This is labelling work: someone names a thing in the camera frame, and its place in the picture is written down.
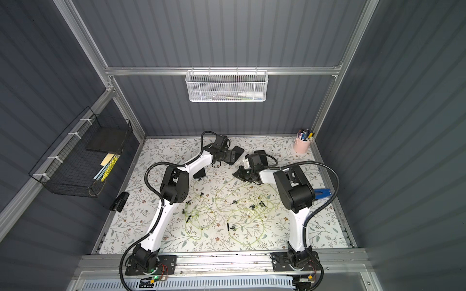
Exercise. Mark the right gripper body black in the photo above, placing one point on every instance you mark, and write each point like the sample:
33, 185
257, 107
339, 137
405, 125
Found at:
246, 170

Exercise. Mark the black clip on frame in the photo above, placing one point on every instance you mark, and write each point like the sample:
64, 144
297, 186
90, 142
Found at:
119, 203

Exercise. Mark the white wire mesh basket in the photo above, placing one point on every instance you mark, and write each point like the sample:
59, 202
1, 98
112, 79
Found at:
211, 88

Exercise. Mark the pink pen cup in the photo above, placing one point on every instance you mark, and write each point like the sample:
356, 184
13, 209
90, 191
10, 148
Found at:
302, 141

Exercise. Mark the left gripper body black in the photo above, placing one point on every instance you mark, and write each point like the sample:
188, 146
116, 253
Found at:
226, 156

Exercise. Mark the green wired earphones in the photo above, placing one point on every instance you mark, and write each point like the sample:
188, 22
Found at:
208, 208
256, 217

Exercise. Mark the black notebook in basket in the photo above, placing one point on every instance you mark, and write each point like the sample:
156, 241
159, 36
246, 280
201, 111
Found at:
107, 140

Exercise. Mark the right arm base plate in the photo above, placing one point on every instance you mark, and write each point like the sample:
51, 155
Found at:
289, 261

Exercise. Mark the floral table mat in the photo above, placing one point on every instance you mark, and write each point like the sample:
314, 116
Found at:
324, 230

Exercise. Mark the blue object at mat edge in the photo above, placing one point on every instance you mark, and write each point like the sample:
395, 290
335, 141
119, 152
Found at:
322, 193

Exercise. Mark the black wire wall basket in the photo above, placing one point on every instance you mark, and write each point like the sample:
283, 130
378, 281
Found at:
72, 170

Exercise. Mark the yellow sticky notes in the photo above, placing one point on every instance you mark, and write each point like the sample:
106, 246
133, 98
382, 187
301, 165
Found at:
107, 159

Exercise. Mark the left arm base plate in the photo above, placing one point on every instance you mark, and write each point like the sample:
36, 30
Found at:
155, 265

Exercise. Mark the white marker in basket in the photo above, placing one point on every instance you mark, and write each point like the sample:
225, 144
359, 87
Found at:
251, 95

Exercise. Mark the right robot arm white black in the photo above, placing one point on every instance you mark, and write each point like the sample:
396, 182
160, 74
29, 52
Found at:
296, 194

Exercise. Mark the black smartphone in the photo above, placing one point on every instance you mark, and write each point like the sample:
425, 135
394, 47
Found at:
236, 153
200, 174

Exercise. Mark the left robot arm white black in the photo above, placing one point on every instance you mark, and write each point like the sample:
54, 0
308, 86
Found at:
174, 189

